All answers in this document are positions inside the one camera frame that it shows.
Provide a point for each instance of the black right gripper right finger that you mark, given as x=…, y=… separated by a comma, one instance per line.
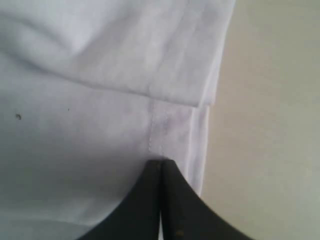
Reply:
x=184, y=216

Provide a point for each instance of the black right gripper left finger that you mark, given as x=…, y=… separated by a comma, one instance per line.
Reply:
x=137, y=217

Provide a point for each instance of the white t-shirt red lettering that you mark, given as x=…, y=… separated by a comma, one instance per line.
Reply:
x=92, y=89

